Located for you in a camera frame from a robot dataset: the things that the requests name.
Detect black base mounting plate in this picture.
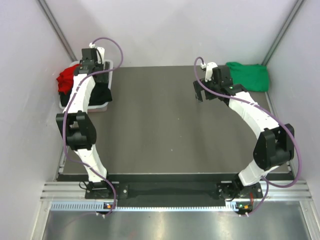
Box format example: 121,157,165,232
85,181,263,201

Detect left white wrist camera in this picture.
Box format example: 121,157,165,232
89,42,105,64

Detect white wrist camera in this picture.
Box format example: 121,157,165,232
200,62,218,82
89,42,105,64

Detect red t shirt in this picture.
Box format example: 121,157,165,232
56,63,80,95

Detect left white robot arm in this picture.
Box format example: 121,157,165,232
56,45,114,200

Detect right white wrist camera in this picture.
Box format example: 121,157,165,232
200,62,218,82

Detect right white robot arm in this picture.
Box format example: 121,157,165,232
193,62,294,198

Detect aluminium frame rail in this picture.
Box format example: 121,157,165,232
40,181,312,201

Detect grey slotted cable duct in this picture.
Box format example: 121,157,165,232
50,201,253,212

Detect green folded t shirt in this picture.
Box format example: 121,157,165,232
226,62,270,92

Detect black t shirt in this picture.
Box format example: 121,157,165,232
58,82,113,107

